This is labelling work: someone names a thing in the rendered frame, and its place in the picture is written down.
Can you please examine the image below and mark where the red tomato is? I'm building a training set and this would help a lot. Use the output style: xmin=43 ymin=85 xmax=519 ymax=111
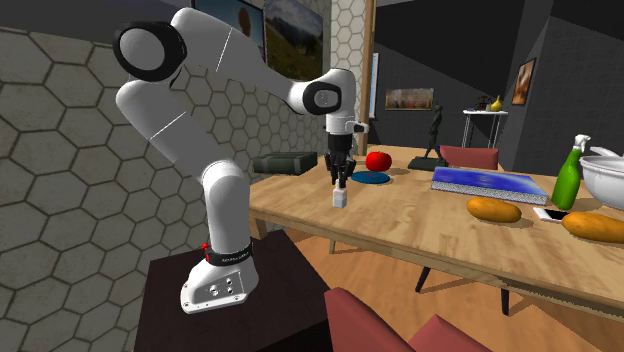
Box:
xmin=365 ymin=150 xmax=394 ymax=173

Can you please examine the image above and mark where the white bowl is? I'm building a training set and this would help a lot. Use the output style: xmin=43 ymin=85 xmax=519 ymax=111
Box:
xmin=578 ymin=146 xmax=624 ymax=212

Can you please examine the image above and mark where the wooden table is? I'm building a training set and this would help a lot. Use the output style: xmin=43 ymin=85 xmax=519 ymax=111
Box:
xmin=247 ymin=144 xmax=624 ymax=324

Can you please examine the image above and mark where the dark bronze figure statue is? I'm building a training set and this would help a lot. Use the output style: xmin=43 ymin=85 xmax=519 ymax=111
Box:
xmin=407 ymin=103 xmax=450 ymax=172

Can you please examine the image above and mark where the red chair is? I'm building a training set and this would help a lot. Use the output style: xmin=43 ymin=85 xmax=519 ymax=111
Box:
xmin=323 ymin=286 xmax=484 ymax=352
xmin=439 ymin=144 xmax=501 ymax=171

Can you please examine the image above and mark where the wooden post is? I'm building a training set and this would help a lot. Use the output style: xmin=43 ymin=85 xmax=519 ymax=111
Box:
xmin=357 ymin=0 xmax=378 ymax=157

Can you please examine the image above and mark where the white phone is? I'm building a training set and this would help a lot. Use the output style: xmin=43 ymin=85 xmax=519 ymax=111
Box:
xmin=532 ymin=206 xmax=571 ymax=224

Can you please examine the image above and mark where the dark green box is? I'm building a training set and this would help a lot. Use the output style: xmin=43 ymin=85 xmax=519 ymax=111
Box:
xmin=251 ymin=151 xmax=319 ymax=177

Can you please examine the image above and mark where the dark robot stand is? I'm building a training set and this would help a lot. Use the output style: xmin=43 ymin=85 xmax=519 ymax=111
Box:
xmin=132 ymin=228 xmax=336 ymax=352

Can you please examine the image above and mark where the blue round plate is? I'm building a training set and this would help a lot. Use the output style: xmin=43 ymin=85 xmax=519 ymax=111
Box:
xmin=350 ymin=169 xmax=392 ymax=185

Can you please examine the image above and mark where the wide framed wall picture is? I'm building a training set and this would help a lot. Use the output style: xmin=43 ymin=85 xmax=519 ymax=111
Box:
xmin=384 ymin=87 xmax=436 ymax=112

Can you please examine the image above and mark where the landscape wall picture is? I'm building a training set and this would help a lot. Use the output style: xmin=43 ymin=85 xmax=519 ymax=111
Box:
xmin=263 ymin=0 xmax=325 ymax=82

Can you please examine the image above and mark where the orange framed wall picture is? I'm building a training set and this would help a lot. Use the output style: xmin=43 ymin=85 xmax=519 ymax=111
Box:
xmin=510 ymin=57 xmax=537 ymax=107

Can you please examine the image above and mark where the brown potato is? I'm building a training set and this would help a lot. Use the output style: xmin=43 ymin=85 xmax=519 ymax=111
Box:
xmin=466 ymin=196 xmax=523 ymax=224
xmin=561 ymin=210 xmax=624 ymax=245

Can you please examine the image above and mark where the green spray bottle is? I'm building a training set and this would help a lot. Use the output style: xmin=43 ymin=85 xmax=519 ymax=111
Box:
xmin=551 ymin=134 xmax=592 ymax=211

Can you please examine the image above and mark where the wall picture with orange shape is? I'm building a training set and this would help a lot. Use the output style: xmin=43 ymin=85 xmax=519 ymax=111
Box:
xmin=190 ymin=0 xmax=267 ymax=62

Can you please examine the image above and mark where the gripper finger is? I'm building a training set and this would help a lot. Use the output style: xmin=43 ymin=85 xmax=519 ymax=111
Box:
xmin=325 ymin=154 xmax=340 ymax=186
xmin=339 ymin=158 xmax=357 ymax=189

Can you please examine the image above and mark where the blue book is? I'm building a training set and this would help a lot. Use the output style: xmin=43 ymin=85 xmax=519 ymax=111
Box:
xmin=430 ymin=166 xmax=550 ymax=206

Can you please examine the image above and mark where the white side table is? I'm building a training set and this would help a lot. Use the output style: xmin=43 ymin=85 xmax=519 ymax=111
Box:
xmin=460 ymin=94 xmax=509 ymax=149

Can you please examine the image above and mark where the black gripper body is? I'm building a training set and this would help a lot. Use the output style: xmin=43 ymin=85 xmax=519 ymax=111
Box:
xmin=323 ymin=133 xmax=357 ymax=172

